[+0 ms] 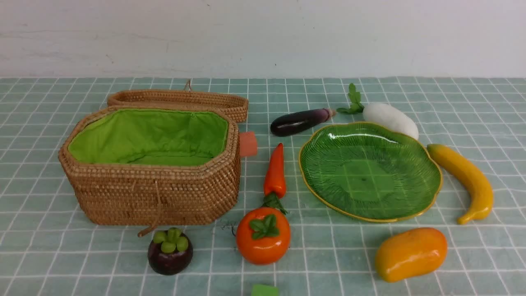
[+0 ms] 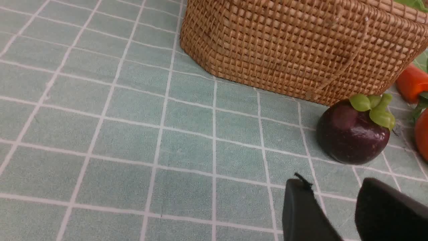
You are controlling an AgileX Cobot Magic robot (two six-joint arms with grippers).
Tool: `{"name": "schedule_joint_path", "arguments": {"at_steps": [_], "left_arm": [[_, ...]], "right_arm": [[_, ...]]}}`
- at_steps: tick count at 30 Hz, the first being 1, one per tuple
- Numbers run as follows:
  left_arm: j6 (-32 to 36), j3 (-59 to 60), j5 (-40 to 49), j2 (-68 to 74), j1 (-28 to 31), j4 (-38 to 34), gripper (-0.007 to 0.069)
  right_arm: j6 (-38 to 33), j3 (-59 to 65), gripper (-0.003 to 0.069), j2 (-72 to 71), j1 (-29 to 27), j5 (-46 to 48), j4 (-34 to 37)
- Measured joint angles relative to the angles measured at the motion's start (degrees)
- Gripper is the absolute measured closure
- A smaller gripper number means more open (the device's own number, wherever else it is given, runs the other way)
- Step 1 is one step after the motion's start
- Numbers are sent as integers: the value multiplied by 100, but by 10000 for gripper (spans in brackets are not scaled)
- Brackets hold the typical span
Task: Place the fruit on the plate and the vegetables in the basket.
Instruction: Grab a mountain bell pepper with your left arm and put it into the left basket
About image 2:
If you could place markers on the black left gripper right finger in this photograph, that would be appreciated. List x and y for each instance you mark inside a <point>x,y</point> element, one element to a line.
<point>385,214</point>

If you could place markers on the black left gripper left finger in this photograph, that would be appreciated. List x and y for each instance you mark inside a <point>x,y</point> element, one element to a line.
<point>303,218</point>

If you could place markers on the dark purple mangosteen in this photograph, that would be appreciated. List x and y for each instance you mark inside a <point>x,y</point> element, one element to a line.
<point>356,130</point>

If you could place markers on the orange persimmon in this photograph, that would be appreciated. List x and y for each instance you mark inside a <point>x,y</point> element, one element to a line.
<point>421,135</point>

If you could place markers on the orange carrot with leaves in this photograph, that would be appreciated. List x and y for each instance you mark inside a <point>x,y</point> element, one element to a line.
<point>412,84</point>

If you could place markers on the woven wicker basket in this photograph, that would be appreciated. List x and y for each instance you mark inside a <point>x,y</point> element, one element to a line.
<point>321,51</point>

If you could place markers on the green checkered tablecloth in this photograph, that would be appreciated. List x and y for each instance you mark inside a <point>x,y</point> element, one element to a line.
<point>110,132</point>

